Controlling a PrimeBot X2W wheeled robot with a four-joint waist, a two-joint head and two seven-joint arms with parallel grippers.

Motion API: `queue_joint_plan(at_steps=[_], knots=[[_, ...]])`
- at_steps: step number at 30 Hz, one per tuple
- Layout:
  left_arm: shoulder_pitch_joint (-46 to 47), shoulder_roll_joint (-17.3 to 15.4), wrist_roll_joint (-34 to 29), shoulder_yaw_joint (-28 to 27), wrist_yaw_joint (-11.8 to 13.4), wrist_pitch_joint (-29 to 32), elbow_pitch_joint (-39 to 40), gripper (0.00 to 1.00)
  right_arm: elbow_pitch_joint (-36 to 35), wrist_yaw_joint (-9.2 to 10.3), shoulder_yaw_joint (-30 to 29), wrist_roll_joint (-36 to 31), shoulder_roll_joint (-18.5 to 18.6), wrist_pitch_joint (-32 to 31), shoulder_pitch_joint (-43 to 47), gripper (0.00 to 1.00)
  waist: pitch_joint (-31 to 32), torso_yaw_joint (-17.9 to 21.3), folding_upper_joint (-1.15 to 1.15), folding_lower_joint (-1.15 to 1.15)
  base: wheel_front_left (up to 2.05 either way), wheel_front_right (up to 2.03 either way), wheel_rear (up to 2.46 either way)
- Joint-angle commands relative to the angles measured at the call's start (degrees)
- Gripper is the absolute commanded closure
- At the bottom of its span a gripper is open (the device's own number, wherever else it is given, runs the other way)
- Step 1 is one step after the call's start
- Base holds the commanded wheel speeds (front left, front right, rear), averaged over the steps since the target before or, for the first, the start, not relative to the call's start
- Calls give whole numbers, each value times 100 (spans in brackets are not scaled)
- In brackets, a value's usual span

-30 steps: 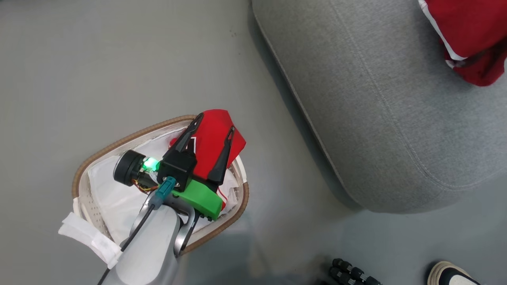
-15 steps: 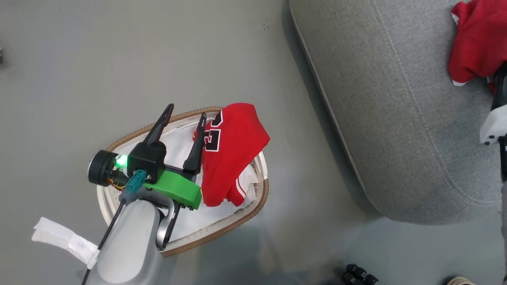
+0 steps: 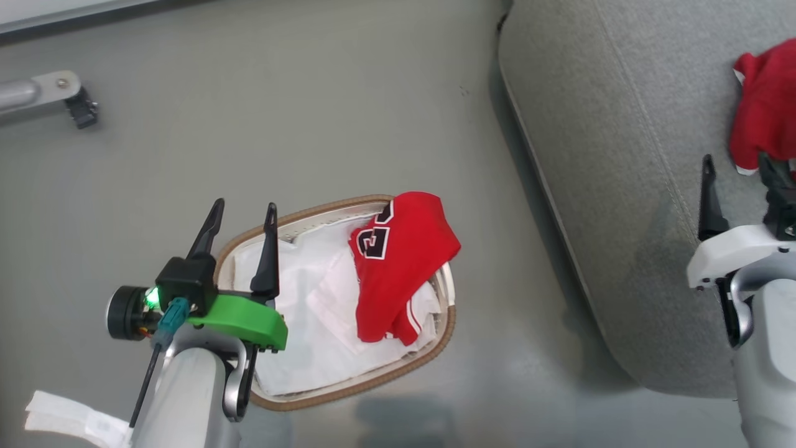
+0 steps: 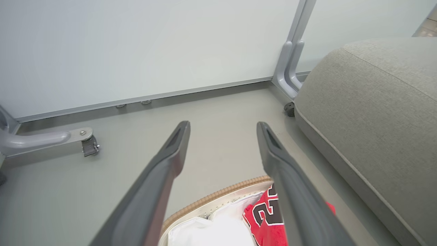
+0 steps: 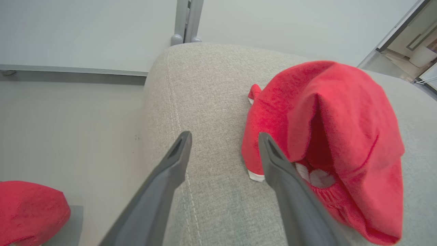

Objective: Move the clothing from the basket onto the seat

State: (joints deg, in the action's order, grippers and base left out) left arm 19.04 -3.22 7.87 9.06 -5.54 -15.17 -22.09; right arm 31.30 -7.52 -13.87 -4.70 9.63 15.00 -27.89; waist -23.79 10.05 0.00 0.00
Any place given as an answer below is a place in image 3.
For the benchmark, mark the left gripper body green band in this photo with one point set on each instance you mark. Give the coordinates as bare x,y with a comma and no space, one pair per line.
239,317

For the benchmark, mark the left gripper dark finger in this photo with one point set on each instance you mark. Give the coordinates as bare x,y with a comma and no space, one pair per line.
267,267
208,233

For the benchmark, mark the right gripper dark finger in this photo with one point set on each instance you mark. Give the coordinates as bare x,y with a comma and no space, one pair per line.
710,211
782,205

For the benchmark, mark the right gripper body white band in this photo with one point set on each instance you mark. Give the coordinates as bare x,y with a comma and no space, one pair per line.
727,252

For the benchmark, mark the plain red garment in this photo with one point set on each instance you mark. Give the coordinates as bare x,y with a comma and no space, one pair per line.
768,106

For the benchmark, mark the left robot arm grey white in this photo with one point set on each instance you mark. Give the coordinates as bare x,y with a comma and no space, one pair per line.
186,392

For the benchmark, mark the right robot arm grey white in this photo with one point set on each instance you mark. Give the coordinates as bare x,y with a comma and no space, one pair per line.
768,361

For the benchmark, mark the white clothing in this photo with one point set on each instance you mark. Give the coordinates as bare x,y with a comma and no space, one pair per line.
311,323

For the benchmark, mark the oval laundry basket tan rim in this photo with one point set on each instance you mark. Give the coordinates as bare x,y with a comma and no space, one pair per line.
348,389

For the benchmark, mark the grey fabric sofa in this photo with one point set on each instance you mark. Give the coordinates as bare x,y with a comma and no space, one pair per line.
622,186

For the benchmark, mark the black cylindrical wrist module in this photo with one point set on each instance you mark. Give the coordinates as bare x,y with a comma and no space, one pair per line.
124,312

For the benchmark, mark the red basketball jersey with number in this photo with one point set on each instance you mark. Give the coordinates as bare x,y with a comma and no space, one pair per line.
404,261

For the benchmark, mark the metal leg with black foot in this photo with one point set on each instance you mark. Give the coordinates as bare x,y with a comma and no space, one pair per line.
37,93

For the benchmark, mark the white baseboard strip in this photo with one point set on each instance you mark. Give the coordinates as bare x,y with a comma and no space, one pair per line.
62,12

